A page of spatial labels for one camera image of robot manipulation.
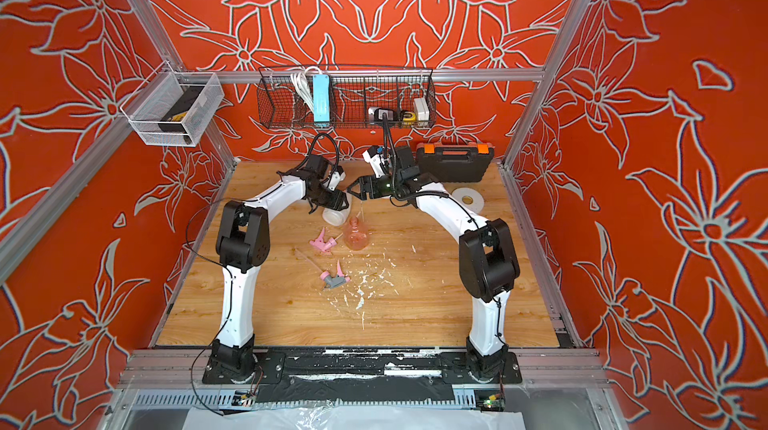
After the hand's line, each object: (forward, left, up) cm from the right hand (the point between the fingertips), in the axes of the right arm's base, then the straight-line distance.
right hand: (350, 187), depth 85 cm
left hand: (+9, +6, -17) cm, 20 cm away
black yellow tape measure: (+24, -17, +7) cm, 31 cm away
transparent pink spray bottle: (-3, 0, -21) cm, 21 cm away
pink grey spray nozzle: (-19, +4, -20) cm, 28 cm away
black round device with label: (+27, -9, +6) cm, 30 cm away
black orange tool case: (+18, -34, -7) cm, 39 cm away
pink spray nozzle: (-8, +11, -20) cm, 24 cm away
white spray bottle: (0, +6, -16) cm, 17 cm away
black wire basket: (+32, +23, +11) cm, 41 cm away
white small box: (+22, -21, +10) cm, 32 cm away
